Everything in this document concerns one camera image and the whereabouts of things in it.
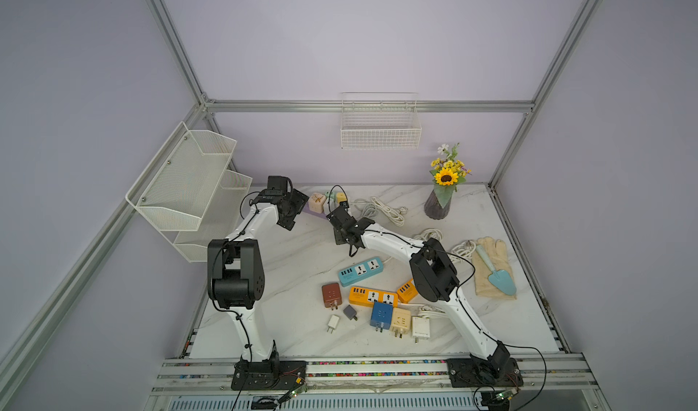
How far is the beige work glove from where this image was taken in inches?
35.6

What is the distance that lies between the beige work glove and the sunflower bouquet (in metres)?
0.25

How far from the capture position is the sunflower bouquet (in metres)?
0.90
